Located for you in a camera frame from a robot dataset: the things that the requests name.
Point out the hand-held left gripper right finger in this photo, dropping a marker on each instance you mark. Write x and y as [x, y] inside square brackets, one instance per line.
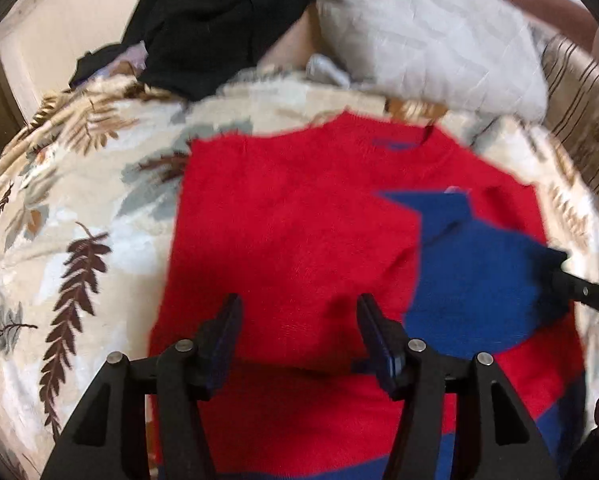
[379, 345]

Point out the striped beige pillow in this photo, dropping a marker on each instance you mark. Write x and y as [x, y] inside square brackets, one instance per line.
[584, 105]

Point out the leaf print blanket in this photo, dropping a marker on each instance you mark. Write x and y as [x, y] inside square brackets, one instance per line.
[79, 185]

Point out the grey quilted pillow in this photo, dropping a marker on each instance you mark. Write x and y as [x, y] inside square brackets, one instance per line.
[419, 35]

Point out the black garment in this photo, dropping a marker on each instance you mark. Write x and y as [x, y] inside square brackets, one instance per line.
[204, 25]

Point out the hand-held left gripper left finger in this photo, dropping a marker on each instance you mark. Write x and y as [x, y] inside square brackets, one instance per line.
[225, 340]

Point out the red and blue sweater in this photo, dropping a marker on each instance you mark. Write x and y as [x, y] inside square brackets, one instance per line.
[279, 220]

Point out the light blue cloth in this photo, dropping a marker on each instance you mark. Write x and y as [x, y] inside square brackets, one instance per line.
[327, 67]

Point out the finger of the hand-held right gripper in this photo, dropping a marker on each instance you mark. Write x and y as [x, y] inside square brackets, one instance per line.
[587, 292]

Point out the lilac cloth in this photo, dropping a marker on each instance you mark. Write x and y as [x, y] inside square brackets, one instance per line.
[129, 60]

